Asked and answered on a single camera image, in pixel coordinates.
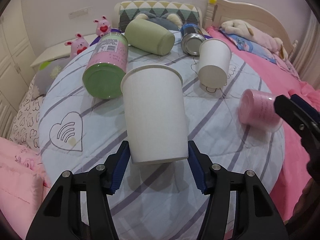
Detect white paper cup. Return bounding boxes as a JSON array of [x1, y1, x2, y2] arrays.
[[197, 38, 232, 89], [120, 64, 188, 164]]

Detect pink plastic cup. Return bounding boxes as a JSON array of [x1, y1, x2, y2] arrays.
[[238, 89, 283, 132]]

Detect green ceramic cup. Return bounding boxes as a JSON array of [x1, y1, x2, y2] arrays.
[[124, 18, 175, 56]]

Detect white curtain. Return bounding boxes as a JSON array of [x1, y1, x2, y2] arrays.
[[293, 12, 319, 89]]

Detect pink bed blanket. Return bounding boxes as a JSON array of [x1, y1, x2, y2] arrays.
[[208, 27, 319, 220]]

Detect pink quilt left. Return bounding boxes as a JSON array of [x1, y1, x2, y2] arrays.
[[1, 138, 51, 239]]

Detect blue cartoon pillow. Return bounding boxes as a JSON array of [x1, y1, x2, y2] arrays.
[[219, 28, 277, 64]]

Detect white pink dog plush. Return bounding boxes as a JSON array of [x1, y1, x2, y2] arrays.
[[221, 20, 289, 61]]

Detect heart pattern sheet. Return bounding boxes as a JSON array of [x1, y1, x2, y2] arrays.
[[9, 77, 44, 152]]

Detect cream wooden headboard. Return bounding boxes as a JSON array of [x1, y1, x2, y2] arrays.
[[202, 0, 298, 61]]

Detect blue metal can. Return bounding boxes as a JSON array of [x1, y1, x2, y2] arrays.
[[180, 23, 206, 56]]

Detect triangle pattern quilted cushion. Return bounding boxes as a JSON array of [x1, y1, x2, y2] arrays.
[[112, 0, 202, 32]]

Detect grey cat plush cushion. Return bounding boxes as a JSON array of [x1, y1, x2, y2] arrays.
[[135, 12, 183, 31]]

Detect grey flower cushion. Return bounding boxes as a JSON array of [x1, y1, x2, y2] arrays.
[[33, 57, 71, 100]]

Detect white wardrobe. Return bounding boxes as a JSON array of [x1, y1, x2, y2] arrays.
[[1, 0, 36, 138]]

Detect green pink labelled can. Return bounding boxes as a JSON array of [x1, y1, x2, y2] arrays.
[[82, 32, 129, 99]]

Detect white bedside table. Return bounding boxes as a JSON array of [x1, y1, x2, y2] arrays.
[[30, 42, 71, 68]]

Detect pink bunny plush lower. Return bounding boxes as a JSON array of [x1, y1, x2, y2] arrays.
[[64, 33, 89, 59]]

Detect pink bunny plush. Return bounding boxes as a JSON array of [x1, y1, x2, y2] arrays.
[[64, 33, 89, 59], [93, 15, 112, 37]]

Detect pink bunny plush upper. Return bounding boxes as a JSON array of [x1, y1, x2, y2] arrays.
[[93, 15, 112, 37]]

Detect white wall socket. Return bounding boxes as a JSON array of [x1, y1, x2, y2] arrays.
[[68, 7, 92, 20]]

